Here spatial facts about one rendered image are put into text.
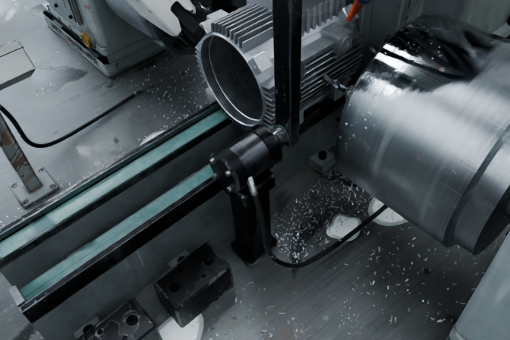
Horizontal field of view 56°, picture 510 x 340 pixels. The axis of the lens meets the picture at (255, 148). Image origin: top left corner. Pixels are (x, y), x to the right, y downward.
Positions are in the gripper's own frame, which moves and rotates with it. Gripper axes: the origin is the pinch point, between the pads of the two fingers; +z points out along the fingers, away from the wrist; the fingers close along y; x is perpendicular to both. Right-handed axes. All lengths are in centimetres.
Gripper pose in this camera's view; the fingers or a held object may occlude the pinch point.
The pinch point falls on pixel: (190, 32)
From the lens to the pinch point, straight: 73.9
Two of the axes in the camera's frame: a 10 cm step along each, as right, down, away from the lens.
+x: 6.2, -7.9, 0.2
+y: 6.7, 5.1, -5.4
